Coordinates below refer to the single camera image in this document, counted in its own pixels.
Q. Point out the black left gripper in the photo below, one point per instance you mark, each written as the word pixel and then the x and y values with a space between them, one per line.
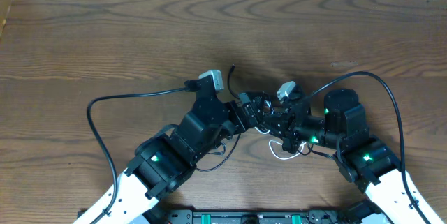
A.
pixel 253 118

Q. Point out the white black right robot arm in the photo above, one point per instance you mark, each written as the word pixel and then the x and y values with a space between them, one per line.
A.
pixel 362 158

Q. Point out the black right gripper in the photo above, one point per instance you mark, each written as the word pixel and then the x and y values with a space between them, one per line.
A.
pixel 283 125

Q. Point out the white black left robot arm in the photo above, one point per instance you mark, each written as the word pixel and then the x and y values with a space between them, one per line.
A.
pixel 168 159

